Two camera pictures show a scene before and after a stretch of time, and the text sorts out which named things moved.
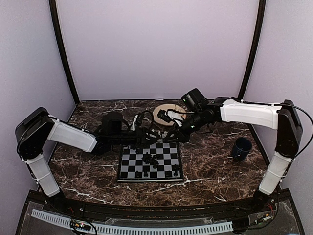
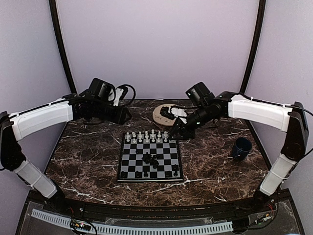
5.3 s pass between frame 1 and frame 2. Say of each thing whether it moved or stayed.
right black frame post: stayed
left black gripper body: moved
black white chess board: stayed
